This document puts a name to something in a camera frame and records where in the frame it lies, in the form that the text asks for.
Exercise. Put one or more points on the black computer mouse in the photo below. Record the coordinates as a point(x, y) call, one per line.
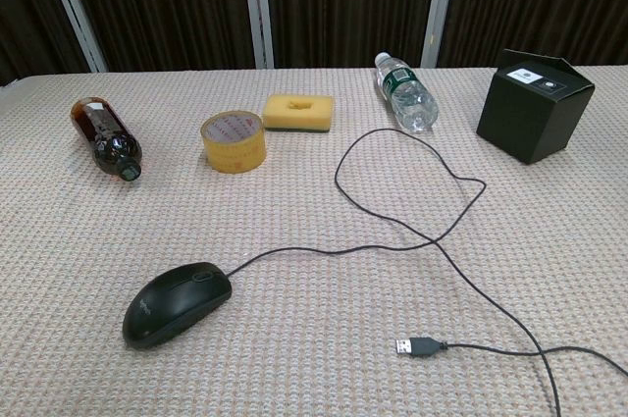
point(172, 304)

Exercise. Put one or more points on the yellow sponge with hole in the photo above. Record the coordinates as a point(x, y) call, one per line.
point(314, 115)

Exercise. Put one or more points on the yellow packing tape roll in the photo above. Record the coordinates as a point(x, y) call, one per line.
point(235, 152)

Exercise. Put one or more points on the beige woven tablecloth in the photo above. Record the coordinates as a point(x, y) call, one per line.
point(314, 299)

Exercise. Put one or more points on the clear water bottle green label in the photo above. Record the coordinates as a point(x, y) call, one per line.
point(407, 93)

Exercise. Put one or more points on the brown liquid plastic bottle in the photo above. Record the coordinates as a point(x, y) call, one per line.
point(100, 135)

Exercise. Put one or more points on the black cardboard box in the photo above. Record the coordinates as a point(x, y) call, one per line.
point(530, 118)

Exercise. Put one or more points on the grey partition frame post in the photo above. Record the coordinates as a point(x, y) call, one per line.
point(258, 10)
point(440, 5)
point(73, 10)

